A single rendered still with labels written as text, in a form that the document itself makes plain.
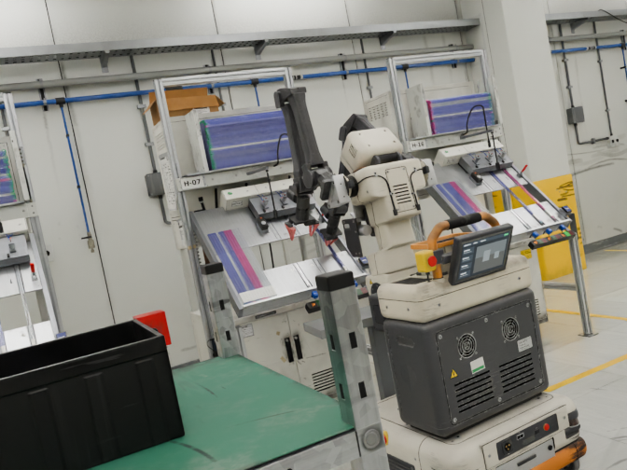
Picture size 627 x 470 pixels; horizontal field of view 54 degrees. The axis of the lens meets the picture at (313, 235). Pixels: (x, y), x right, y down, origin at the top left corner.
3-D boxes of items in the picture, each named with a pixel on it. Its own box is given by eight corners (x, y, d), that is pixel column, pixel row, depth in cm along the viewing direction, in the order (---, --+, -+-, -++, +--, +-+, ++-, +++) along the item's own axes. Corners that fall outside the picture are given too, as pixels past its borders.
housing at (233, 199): (304, 203, 357) (308, 184, 348) (224, 219, 336) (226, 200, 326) (299, 195, 362) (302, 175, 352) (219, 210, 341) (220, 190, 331)
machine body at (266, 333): (363, 398, 345) (342, 290, 341) (246, 442, 315) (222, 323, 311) (313, 377, 403) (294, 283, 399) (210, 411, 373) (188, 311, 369)
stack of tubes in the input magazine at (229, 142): (299, 156, 346) (290, 108, 345) (213, 170, 325) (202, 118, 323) (290, 158, 358) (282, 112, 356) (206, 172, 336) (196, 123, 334)
